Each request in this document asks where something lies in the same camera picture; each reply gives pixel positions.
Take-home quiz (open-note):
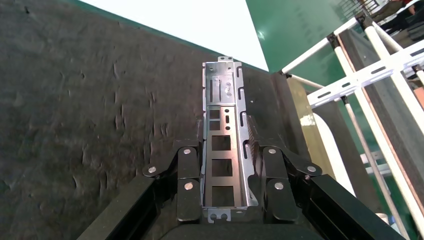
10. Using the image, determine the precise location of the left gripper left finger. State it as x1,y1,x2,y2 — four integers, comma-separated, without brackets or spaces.
76,139,204,240

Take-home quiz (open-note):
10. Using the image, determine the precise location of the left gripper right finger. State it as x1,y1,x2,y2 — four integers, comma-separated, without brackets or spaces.
248,115,407,240

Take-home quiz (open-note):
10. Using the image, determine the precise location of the metal channel with square holes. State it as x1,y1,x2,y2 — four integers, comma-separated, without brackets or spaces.
200,56,260,224

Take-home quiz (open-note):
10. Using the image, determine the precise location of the black felt-lined container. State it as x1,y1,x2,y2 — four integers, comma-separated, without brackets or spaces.
0,0,335,240

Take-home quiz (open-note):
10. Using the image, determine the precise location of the white metal shelf rack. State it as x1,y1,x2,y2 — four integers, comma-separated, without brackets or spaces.
306,39,424,109

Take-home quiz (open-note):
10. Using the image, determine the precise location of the white tube frame cart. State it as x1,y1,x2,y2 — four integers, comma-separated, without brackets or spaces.
281,13,424,240

